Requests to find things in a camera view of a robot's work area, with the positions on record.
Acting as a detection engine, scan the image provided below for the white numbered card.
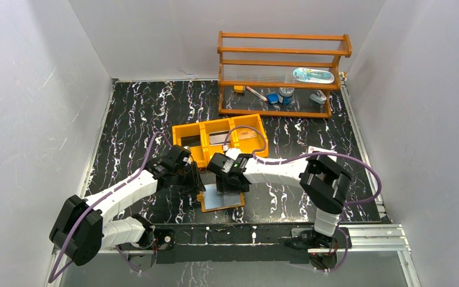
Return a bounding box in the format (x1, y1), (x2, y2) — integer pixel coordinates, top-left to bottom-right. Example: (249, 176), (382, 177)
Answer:
(209, 130), (229, 146)

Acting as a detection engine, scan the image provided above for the orange leather card holder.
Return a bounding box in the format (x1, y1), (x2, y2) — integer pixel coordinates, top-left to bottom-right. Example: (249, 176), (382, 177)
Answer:
(197, 184), (245, 213)

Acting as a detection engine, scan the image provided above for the orange three-compartment plastic bin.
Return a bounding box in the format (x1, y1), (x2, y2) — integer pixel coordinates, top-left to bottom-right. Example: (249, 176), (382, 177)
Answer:
(172, 114), (269, 169)

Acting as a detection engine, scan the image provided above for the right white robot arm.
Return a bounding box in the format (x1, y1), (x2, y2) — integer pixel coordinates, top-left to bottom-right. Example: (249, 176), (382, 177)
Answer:
(207, 148), (352, 248)

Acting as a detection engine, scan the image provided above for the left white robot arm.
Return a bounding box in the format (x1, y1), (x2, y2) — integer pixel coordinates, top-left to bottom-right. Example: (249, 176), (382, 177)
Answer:
(49, 145), (204, 266)

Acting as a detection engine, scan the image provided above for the brown card in bin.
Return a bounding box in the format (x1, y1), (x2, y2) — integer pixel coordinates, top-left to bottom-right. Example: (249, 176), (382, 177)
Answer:
(238, 129), (258, 141)

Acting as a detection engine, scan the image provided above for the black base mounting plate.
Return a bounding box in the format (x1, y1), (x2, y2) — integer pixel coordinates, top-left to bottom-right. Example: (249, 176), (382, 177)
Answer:
(117, 222), (351, 265)

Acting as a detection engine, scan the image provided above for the red white marker pen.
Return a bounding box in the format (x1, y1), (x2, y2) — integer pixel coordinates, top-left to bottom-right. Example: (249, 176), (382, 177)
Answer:
(246, 86), (268, 102)

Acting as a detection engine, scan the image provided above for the small yellow block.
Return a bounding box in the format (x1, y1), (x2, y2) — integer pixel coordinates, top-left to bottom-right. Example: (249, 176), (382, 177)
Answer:
(233, 86), (246, 94)

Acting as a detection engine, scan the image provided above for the small blue block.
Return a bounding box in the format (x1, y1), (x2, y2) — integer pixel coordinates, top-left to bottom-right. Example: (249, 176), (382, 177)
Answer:
(267, 93), (279, 105)

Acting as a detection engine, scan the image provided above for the white rectangular box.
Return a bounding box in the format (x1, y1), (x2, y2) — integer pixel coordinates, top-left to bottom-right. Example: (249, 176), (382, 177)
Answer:
(307, 146), (336, 154)

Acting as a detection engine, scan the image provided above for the orange wooden shelf rack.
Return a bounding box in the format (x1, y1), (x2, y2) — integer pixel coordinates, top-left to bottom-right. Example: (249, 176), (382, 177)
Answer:
(217, 31), (353, 118)

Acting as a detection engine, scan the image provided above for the grey white stapler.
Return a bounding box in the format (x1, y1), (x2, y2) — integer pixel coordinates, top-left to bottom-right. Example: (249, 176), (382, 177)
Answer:
(310, 90), (328, 105)

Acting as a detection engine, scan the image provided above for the blister pack on shelf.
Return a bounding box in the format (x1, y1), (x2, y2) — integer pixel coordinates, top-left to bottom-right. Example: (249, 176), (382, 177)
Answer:
(292, 67), (335, 84)

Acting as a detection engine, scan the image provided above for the aluminium frame rail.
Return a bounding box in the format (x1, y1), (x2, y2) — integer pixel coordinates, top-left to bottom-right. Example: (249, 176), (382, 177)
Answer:
(53, 223), (420, 286)

